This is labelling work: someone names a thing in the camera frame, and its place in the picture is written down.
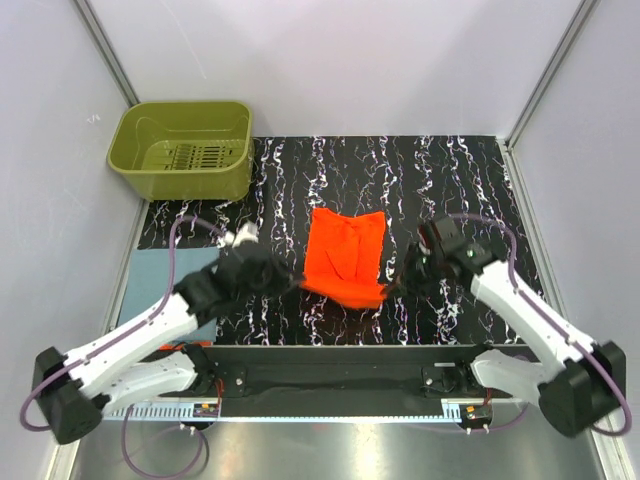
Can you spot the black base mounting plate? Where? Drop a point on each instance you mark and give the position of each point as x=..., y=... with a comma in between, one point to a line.
x=340, y=381

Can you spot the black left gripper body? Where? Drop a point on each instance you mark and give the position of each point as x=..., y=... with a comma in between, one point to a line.
x=272, y=282

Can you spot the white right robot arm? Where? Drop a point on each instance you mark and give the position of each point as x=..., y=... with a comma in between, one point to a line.
x=576, y=383

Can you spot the aluminium front rail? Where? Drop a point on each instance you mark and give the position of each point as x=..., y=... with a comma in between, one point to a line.
x=160, y=412

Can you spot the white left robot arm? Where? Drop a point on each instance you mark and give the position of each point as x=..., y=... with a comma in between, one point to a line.
x=77, y=389

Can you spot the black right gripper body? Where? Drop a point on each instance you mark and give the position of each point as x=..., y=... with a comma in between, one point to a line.
x=420, y=271

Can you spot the olive green plastic basket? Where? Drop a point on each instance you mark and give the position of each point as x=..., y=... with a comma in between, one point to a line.
x=193, y=150

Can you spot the black marble pattern mat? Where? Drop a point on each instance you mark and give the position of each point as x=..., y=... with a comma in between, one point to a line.
x=410, y=179

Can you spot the orange t shirt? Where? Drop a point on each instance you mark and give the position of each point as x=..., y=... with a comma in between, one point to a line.
x=343, y=258

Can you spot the left aluminium frame post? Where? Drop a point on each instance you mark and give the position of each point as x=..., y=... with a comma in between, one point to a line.
x=98, y=34

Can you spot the folded orange t shirt underneath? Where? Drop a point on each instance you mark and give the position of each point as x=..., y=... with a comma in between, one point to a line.
x=183, y=344

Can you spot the right aluminium frame post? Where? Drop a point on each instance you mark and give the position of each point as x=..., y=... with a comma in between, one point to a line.
x=569, y=37

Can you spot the folded grey-blue t shirt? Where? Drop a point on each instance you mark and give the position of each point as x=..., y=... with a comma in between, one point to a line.
x=148, y=276

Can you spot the aluminium frame post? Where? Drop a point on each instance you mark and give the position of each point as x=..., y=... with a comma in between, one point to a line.
x=569, y=37
x=98, y=34

